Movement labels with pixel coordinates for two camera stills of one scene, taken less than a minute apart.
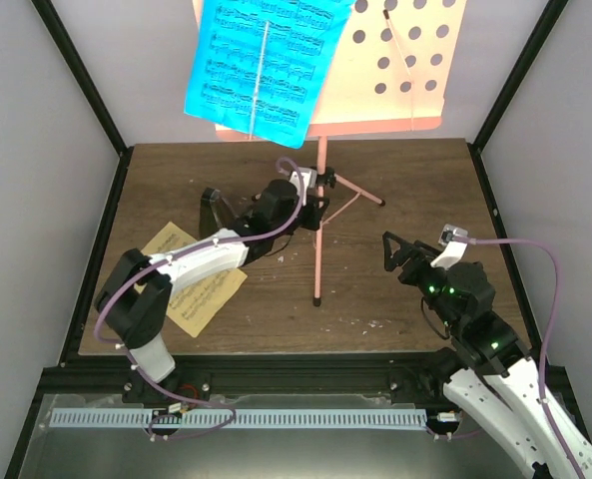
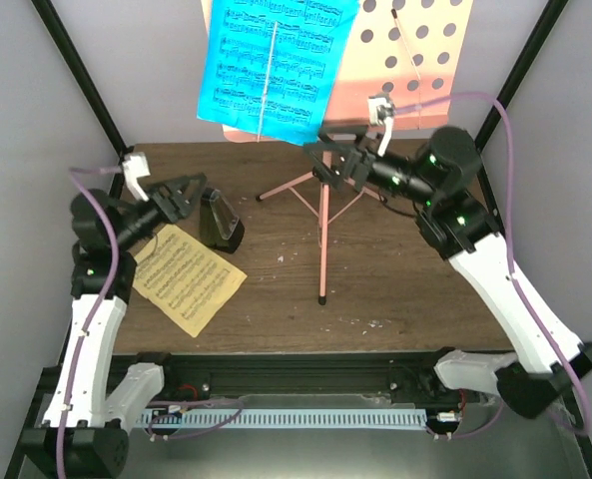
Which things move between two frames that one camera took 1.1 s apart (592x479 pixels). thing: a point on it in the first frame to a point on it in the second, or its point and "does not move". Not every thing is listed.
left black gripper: x=312 y=223 to x=178 y=208
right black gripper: x=401 y=257 to x=355 y=166
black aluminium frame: x=519 y=375 does not move
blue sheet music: x=259 y=65 does not move
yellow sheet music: x=193 y=302 does not move
